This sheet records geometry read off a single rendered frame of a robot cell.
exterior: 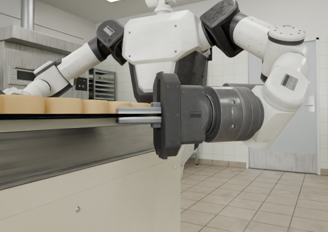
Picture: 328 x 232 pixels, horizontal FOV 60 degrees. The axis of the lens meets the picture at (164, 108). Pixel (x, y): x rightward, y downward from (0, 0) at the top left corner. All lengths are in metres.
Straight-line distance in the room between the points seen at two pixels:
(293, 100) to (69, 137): 0.32
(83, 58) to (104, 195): 0.76
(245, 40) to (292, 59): 0.22
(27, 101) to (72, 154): 0.10
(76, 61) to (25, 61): 3.27
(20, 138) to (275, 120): 0.36
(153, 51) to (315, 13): 4.36
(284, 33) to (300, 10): 4.47
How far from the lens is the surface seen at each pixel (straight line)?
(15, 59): 4.28
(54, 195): 0.35
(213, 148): 5.23
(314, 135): 4.93
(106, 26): 1.11
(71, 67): 1.12
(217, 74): 5.21
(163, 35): 0.91
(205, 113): 0.41
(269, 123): 0.48
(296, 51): 0.69
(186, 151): 0.93
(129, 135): 0.48
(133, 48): 0.95
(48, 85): 1.11
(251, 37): 0.81
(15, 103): 0.30
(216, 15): 0.92
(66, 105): 0.34
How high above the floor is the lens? 0.90
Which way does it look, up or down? 1 degrees up
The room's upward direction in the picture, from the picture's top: straight up
